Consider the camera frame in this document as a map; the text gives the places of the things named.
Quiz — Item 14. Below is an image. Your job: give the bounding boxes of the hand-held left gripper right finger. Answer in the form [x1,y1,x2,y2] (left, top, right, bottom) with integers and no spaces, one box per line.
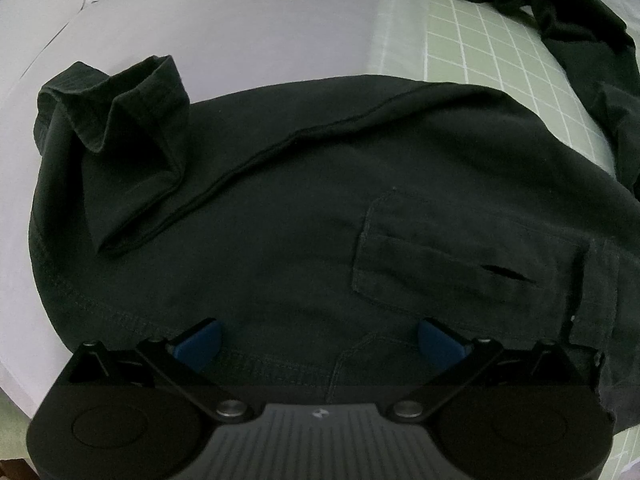
[390,317,577,419]

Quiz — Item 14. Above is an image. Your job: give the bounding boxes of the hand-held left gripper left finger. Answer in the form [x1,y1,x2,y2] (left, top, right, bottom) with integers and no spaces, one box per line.
[64,317,249,419]

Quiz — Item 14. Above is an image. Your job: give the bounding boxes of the black pants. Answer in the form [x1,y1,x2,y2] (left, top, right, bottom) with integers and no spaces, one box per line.
[30,0,640,433]

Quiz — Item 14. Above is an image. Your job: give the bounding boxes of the green grid mat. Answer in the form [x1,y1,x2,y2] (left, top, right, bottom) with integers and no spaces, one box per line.
[370,0,640,480]

